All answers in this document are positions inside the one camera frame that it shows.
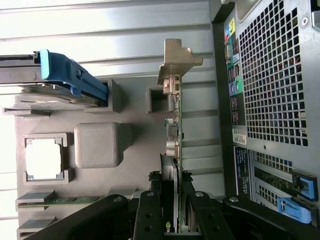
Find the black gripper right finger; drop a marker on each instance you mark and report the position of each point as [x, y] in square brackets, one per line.
[212, 220]

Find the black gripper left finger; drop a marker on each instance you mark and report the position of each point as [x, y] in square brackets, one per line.
[150, 215]

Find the green RAM stick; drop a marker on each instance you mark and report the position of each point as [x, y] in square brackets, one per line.
[75, 200]

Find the blue case latch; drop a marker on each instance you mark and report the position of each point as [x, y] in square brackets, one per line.
[292, 210]

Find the grey parts rack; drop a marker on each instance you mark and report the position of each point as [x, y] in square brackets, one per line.
[97, 145]

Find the silver CPU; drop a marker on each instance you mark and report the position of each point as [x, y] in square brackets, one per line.
[42, 162]

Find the blue disk caddy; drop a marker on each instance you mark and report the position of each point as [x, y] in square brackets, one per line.
[82, 80]

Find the open black PC case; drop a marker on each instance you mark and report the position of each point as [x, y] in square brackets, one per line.
[275, 75]

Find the silver hard disk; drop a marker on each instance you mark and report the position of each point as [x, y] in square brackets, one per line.
[10, 72]

